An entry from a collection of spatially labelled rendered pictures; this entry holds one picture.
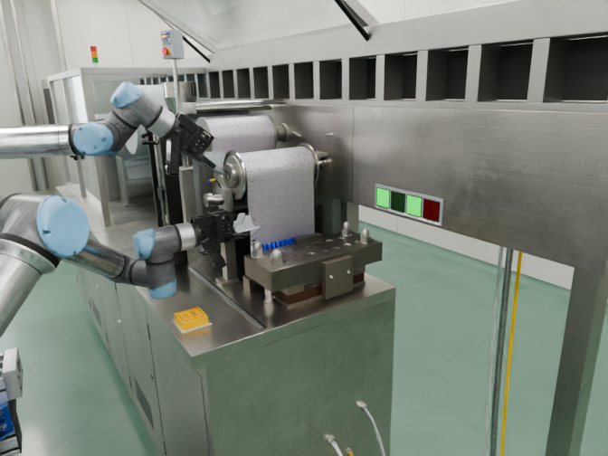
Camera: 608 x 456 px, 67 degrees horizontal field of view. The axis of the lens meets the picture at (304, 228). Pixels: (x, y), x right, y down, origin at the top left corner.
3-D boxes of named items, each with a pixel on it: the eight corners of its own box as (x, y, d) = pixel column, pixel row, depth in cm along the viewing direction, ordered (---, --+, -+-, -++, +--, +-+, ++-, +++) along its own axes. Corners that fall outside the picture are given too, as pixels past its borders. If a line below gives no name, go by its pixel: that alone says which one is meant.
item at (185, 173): (173, 224, 215) (158, 97, 198) (202, 220, 222) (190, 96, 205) (184, 232, 203) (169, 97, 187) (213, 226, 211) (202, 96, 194)
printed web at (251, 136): (205, 252, 176) (193, 116, 161) (260, 241, 188) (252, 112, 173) (253, 287, 145) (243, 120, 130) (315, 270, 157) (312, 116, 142)
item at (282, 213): (251, 251, 142) (247, 192, 136) (313, 236, 154) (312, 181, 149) (251, 251, 141) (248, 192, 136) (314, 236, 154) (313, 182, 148)
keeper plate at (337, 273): (321, 297, 135) (321, 261, 132) (348, 288, 140) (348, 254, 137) (327, 299, 133) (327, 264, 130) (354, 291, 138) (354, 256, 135)
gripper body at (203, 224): (236, 213, 131) (195, 220, 125) (238, 242, 134) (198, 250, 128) (224, 207, 137) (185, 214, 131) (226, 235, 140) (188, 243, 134)
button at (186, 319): (174, 321, 126) (173, 313, 125) (199, 314, 129) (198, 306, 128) (183, 331, 120) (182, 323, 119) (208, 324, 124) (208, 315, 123)
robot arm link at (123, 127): (78, 142, 116) (104, 109, 114) (93, 137, 126) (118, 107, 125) (104, 163, 118) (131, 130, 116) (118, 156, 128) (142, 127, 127)
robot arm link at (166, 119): (150, 129, 121) (142, 128, 127) (166, 139, 124) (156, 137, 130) (166, 106, 122) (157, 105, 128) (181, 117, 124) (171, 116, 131)
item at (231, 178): (231, 193, 138) (221, 178, 143) (237, 192, 139) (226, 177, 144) (234, 173, 134) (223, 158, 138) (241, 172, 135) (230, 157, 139)
